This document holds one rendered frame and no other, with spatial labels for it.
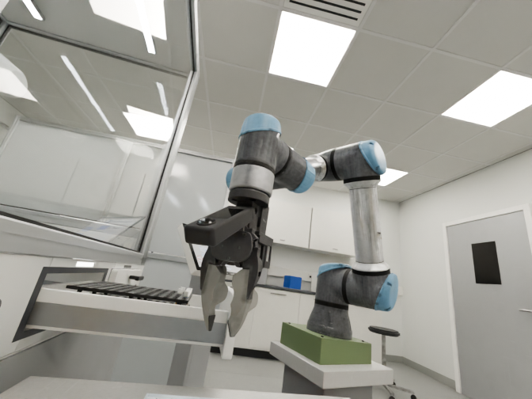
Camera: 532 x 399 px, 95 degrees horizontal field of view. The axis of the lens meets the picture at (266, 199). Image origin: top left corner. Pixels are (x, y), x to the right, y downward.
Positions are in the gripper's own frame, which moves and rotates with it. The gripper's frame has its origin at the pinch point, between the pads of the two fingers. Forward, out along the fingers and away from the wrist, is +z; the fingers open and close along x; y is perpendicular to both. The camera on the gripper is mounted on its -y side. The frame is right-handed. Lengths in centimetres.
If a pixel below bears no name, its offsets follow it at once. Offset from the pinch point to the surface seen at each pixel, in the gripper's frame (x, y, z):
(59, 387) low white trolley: 24.3, -3.0, 13.4
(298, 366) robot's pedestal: 1, 49, 16
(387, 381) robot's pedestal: -24, 62, 16
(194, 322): 10.3, 8.2, 2.5
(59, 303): 28.7, -4.9, 2.1
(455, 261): -122, 388, -69
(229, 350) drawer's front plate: 3.7, 11.1, 6.0
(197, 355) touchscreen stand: 67, 94, 37
